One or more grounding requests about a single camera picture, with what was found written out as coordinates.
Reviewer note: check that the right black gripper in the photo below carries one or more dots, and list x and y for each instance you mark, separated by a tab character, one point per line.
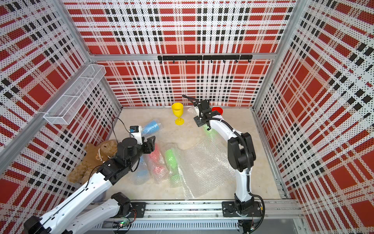
197	120

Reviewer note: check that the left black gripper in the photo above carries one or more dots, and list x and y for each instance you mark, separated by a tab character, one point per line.
149	146

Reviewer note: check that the red plastic wine glass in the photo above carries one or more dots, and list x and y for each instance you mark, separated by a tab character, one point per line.
218	109

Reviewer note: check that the yellow plastic wine glass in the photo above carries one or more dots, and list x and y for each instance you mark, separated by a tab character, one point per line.
178	110

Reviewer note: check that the bubble wrap sheet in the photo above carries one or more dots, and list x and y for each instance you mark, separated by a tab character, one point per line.
203	167
164	146

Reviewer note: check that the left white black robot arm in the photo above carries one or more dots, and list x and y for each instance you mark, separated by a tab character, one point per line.
69	217

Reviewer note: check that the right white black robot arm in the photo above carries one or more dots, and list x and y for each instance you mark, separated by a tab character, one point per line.
241	157

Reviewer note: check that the blue glass in bubble wrap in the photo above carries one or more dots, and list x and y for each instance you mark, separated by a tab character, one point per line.
151	128

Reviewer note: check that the wrapped light blue glass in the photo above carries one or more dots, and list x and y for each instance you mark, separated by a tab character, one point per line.
141	175

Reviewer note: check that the wrapped red glass bundle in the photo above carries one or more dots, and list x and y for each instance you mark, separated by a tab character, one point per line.
156	165

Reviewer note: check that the brown teddy bear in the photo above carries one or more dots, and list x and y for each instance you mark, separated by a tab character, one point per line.
95	157

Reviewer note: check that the wrapped green glass bundle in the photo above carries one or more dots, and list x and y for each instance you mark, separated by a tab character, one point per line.
173	167

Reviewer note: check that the green circuit board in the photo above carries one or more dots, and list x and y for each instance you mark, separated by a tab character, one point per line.
121	225

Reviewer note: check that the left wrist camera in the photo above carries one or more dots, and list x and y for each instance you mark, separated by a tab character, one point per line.
135	132

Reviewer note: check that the black wall hook rail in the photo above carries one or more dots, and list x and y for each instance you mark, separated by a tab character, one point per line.
204	57

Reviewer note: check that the white wire mesh basket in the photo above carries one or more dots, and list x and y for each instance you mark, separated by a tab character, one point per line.
67	106

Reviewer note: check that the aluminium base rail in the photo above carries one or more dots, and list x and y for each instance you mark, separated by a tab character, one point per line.
282	216

